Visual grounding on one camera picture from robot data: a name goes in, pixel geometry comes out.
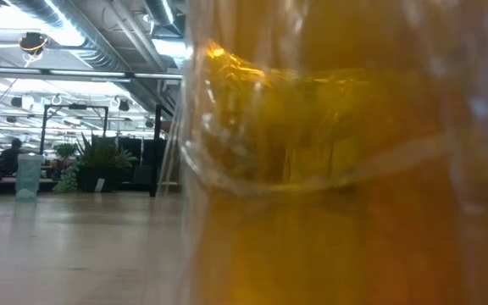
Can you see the small green pill bottle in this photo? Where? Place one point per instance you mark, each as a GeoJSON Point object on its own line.
{"type": "Point", "coordinates": [28, 178]}

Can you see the black office partition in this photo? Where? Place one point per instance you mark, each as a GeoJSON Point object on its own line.
{"type": "Point", "coordinates": [140, 156]}

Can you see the orange pill bottle white cap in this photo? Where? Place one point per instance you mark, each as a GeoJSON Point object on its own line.
{"type": "Point", "coordinates": [333, 212]}

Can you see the black spotlight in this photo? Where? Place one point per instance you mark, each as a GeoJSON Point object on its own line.
{"type": "Point", "coordinates": [124, 105]}

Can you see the potted succulent plant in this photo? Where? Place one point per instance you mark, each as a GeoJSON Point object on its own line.
{"type": "Point", "coordinates": [100, 163]}

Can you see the white plant tag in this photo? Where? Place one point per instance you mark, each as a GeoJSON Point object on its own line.
{"type": "Point", "coordinates": [100, 185]}

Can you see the small background potted plant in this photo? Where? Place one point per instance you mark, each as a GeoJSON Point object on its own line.
{"type": "Point", "coordinates": [65, 150]}

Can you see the person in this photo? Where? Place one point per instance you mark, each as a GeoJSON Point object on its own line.
{"type": "Point", "coordinates": [11, 159]}

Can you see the wooden shelf black frame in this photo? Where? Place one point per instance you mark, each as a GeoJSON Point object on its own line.
{"type": "Point", "coordinates": [155, 161]}

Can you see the black metal rig frame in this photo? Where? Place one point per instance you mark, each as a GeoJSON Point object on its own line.
{"type": "Point", "coordinates": [42, 127]}

